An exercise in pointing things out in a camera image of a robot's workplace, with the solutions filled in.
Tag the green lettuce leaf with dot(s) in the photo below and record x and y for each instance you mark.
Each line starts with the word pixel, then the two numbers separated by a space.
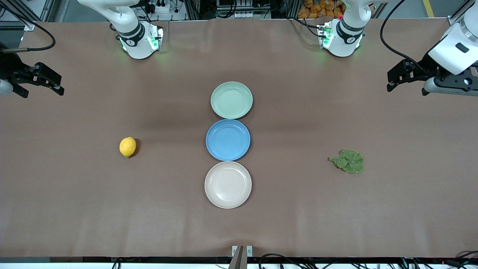
pixel 350 161

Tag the yellow lemon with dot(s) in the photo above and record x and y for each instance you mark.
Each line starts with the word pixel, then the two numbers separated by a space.
pixel 127 147

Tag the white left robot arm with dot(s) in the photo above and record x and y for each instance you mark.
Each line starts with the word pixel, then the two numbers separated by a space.
pixel 345 39

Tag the pile of orange items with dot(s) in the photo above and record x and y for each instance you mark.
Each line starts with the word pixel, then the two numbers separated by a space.
pixel 321 8

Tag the white power strip with plugs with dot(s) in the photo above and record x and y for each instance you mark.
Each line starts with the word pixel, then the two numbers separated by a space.
pixel 160 6

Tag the brown table cover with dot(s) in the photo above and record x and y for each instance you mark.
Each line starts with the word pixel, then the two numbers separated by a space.
pixel 112 205

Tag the white socket strip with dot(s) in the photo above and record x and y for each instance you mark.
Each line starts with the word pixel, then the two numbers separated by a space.
pixel 246 15

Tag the light green plate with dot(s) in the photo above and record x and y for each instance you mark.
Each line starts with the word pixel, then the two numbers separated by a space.
pixel 231 100

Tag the blue plate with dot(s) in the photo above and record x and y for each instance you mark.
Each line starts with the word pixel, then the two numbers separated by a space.
pixel 228 140

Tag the beige plate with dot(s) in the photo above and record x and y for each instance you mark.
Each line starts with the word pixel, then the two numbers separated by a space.
pixel 228 185

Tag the aluminium frame post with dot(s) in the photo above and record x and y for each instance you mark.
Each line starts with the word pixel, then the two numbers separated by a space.
pixel 22 16
pixel 461 13

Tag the grey metal bracket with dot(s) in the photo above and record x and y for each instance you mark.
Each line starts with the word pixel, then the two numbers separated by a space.
pixel 241 257

